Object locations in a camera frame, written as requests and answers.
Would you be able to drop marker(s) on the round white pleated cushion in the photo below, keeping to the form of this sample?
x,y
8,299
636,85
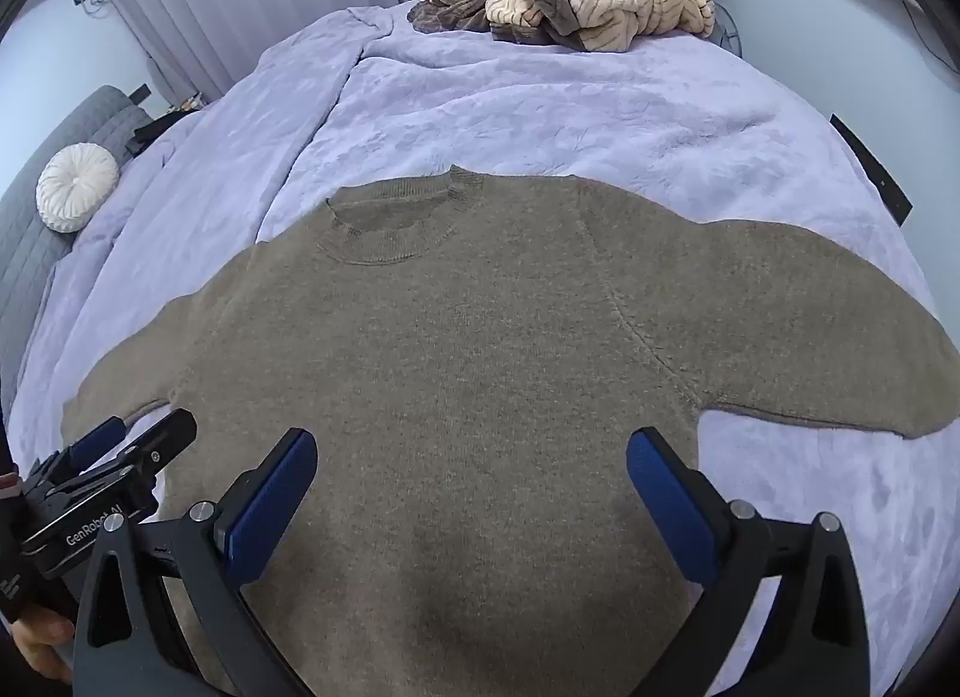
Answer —
x,y
74,184

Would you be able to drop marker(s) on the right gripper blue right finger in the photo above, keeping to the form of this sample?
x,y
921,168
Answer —
x,y
814,640

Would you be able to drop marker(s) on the olive brown knit sweater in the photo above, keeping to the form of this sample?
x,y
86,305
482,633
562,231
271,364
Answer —
x,y
472,353

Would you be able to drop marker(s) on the black item by headboard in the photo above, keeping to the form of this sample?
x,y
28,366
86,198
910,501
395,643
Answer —
x,y
144,136

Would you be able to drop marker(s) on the beige striped clothes pile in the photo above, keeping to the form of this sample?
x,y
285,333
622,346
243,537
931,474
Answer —
x,y
596,26

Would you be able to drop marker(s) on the black flat bedside device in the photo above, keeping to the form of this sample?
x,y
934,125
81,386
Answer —
x,y
894,199

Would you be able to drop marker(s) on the lavender plush bed blanket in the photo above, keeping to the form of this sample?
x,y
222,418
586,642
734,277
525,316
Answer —
x,y
359,95

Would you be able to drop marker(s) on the person's left hand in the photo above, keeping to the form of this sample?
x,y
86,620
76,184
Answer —
x,y
37,634

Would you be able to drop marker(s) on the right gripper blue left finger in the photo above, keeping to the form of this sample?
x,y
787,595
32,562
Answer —
x,y
128,640

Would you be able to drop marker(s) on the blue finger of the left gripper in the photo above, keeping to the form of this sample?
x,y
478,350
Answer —
x,y
161,437
70,462

